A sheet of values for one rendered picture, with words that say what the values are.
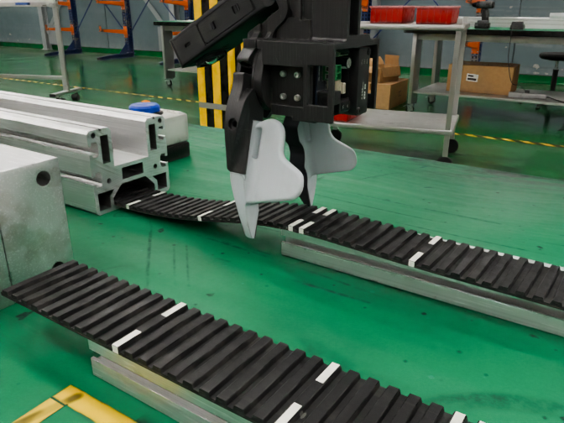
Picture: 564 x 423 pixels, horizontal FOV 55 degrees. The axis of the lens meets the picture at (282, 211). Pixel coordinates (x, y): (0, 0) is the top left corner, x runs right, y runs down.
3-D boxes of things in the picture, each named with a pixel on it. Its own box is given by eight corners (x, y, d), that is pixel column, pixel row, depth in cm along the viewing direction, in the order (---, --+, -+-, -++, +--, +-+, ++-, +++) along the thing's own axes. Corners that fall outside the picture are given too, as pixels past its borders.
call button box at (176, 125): (190, 155, 74) (188, 110, 72) (137, 173, 67) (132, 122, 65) (150, 148, 79) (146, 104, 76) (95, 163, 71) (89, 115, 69)
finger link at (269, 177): (280, 253, 37) (305, 121, 37) (215, 234, 41) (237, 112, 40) (302, 252, 40) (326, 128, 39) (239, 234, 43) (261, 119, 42)
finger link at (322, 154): (353, 217, 46) (340, 123, 41) (295, 204, 50) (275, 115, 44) (368, 196, 48) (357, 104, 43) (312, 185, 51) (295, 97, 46)
